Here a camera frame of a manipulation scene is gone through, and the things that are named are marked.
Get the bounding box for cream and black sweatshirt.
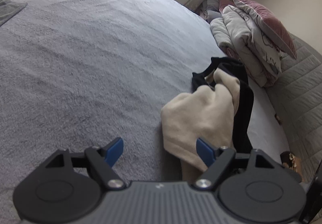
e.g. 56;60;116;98
161;57;254;183

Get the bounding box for grey quilted headboard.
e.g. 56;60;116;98
266;36;321;182

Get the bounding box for folded grey pink quilt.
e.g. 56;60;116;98
210;5;282;87

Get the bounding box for maroon grey pillow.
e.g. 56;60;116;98
232;0;297;60

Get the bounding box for grey pillows behind quilt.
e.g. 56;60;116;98
199;0;235;23

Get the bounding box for grey folded garment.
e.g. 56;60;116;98
0;0;27;26

